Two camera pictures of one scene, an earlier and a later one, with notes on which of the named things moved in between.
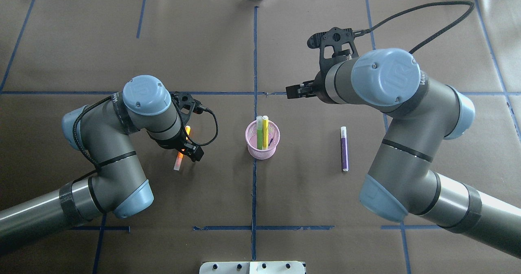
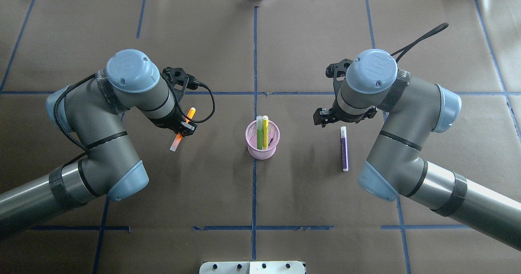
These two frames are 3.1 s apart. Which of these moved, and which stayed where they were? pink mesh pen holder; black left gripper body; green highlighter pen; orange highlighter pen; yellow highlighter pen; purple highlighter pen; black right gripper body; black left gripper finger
Moved: orange highlighter pen; black left gripper finger; black right gripper body; black left gripper body
Stayed: yellow highlighter pen; pink mesh pen holder; purple highlighter pen; green highlighter pen
